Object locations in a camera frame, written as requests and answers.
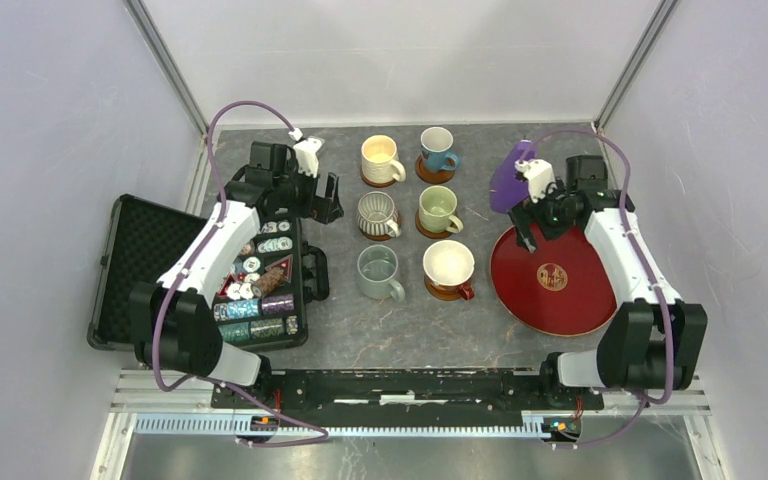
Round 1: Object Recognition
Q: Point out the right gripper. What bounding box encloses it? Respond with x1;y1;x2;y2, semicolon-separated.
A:
508;177;576;253

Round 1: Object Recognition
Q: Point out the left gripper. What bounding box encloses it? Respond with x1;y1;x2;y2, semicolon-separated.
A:
273;160;343;225

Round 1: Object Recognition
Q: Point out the brown wooden coaster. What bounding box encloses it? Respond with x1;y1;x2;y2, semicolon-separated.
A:
360;230;401;242
415;156;456;185
360;172;398;188
415;211;452;240
424;278;462;301

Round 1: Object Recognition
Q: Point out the grey ribbed mug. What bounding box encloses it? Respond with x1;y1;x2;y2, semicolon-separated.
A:
357;191;402;235

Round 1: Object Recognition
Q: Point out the cream ribbed mug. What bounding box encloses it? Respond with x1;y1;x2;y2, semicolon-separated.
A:
361;135;407;183

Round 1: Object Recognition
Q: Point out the plain grey mug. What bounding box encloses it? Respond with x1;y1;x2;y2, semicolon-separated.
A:
356;245;406;302

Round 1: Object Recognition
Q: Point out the pale green cup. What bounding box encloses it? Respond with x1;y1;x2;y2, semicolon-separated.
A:
417;185;464;234

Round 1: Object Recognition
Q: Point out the blue white cup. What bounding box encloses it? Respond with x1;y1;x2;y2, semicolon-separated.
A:
420;126;460;173

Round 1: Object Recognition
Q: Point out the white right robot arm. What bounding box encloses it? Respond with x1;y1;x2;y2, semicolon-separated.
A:
491;152;707;408

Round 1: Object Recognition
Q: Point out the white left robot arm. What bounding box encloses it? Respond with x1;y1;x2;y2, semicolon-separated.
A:
129;136;344;408

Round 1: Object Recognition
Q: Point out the purple plastic object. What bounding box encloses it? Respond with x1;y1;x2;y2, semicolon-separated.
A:
489;140;534;214

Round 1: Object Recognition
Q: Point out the all in triangle card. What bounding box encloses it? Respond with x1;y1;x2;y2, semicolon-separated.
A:
265;255;293;283

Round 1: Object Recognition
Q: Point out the red round tray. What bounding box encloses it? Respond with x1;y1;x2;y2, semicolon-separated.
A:
489;225;617;337

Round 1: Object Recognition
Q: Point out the brown poker chip stack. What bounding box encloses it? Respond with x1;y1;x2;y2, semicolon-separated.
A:
251;273;284;298

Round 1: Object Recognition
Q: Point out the black poker chip case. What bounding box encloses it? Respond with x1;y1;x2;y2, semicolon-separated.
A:
87;194;330;351

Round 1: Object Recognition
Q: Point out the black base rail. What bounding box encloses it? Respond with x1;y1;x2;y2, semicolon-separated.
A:
248;368;604;427

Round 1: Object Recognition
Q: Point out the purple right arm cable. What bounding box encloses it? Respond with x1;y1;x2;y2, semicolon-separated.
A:
523;129;678;452

